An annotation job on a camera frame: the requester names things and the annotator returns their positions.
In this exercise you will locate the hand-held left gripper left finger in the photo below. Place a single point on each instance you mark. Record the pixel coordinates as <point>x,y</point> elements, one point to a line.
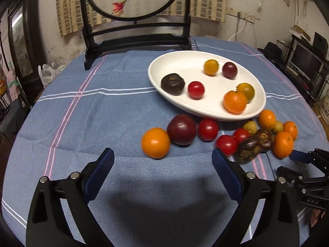
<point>99,175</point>

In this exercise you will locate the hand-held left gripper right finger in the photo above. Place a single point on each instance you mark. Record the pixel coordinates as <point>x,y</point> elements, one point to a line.
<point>226,175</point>

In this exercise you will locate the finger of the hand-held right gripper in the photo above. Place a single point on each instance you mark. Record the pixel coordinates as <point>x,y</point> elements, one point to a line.
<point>287,171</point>
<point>299,156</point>

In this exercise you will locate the white oval plate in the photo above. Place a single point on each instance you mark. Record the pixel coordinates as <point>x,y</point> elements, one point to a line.
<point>185,64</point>

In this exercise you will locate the person's right hand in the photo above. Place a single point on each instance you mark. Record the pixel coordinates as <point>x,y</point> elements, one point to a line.
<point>316,217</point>

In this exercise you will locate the red tomato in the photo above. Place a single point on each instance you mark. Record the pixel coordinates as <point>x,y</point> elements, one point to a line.
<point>241,135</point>
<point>208,130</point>
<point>196,90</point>
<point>226,145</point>

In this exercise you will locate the dark mangosteen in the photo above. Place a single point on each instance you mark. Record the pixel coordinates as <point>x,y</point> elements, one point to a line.
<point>247,151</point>
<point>264,139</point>

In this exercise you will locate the small green fruit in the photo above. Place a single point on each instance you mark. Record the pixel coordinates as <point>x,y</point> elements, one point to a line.
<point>278,126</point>
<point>250,126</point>

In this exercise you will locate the blue striped tablecloth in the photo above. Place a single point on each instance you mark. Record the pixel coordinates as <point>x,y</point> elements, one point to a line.
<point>102,113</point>

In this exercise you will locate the large dark purple plum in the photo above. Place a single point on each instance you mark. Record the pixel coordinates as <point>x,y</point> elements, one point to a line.
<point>181,129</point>

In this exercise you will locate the dark equipment shelf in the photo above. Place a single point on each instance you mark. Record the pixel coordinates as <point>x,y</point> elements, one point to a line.
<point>312,87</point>

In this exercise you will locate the green orange tangerine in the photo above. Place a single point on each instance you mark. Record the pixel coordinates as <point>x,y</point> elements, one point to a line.
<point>247,89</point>

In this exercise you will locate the black monitor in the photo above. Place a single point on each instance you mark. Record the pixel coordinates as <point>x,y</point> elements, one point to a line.
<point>305,61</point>

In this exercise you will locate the small dark purple plum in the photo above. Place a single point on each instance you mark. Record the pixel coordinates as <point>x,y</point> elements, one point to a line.
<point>229,70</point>

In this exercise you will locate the dark passion fruit on plate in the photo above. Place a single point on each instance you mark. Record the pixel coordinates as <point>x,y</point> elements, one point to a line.
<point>172,84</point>

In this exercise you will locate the yellow orange tomato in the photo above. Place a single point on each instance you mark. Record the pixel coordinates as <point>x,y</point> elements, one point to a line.
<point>211,67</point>

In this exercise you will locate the black hat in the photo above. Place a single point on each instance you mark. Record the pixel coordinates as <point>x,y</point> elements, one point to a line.
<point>272,49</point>

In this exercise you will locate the white plastic bag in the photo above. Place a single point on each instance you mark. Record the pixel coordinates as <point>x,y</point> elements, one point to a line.
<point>46,74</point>

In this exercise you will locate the black box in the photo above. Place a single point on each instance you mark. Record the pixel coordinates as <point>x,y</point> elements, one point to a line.
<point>321,41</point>

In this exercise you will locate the dark framed painting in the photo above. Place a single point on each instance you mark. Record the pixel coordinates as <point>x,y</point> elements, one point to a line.
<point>19,43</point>

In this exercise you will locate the wall power socket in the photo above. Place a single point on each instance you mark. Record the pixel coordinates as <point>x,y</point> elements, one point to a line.
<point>241,15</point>

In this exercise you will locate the checked beige wall curtain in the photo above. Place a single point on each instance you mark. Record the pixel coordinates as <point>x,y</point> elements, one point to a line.
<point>210,0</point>

